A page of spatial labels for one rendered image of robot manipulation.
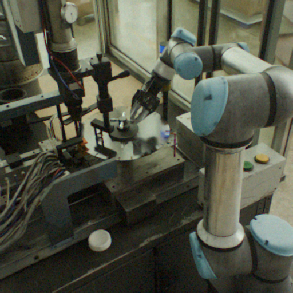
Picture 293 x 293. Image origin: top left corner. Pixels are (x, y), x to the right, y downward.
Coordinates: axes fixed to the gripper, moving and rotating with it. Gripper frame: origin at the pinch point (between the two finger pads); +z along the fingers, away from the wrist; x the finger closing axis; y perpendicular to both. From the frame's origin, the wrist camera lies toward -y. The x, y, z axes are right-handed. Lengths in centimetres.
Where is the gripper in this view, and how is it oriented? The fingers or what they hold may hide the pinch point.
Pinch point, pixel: (133, 120)
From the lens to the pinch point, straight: 143.3
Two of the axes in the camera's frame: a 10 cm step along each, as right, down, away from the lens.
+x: 8.6, 4.9, 1.3
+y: -1.2, 4.4, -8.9
